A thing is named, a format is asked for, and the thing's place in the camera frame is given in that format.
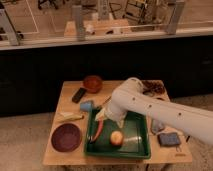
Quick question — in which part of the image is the red chili pepper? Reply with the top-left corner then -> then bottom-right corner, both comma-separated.
89,121 -> 104,143

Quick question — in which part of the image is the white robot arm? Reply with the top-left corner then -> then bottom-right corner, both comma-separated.
95,77 -> 213,145

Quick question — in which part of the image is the red bowl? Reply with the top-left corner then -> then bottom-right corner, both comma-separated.
83,75 -> 102,93

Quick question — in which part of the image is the purple bowl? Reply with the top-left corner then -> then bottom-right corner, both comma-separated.
51,123 -> 82,152

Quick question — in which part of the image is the blue plastic cup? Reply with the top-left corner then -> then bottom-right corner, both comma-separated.
80,100 -> 94,112

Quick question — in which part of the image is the yellow apple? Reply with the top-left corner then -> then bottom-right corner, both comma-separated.
110,131 -> 124,146

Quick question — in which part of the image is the wooden table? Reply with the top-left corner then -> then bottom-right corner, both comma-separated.
43,81 -> 192,166

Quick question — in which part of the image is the yellow banana toy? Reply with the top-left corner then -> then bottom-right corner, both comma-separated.
59,112 -> 84,122

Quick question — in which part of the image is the black rectangular block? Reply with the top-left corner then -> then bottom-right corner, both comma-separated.
72,88 -> 86,103

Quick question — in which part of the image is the green plastic tray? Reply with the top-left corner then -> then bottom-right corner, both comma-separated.
84,109 -> 151,159

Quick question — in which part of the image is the blue sponge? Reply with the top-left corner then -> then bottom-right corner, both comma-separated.
157,132 -> 181,147

